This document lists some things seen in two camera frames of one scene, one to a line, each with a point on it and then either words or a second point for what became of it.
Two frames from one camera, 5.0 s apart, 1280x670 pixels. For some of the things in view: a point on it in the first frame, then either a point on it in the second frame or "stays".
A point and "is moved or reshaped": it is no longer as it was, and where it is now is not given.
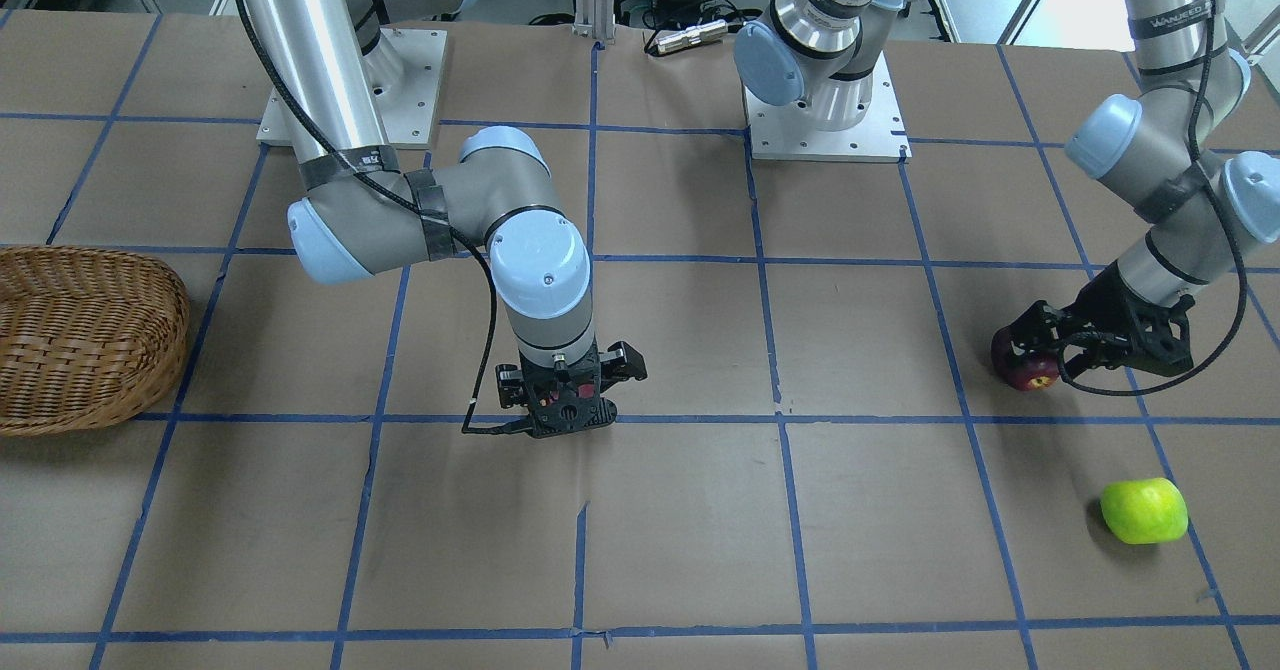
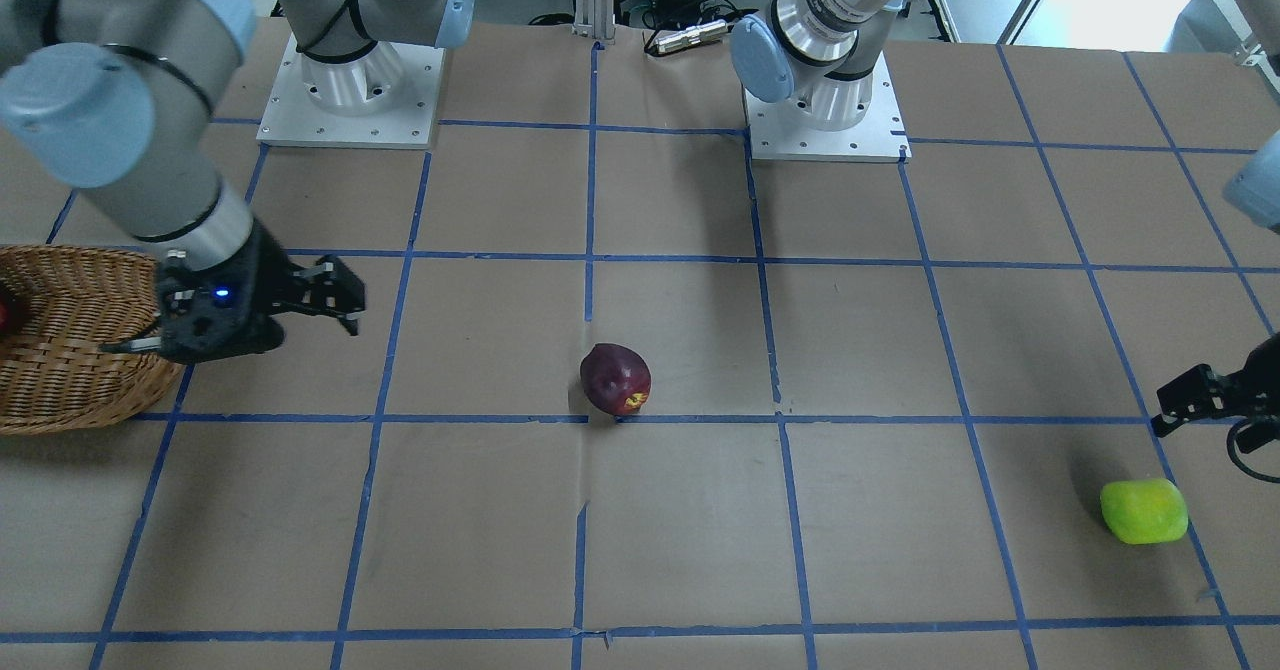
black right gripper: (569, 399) → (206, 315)
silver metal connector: (692, 35) stays
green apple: (1144, 510) stays
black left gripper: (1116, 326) → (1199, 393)
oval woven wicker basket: (88, 337) stays
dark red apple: (1026, 371) is moved or reshaped
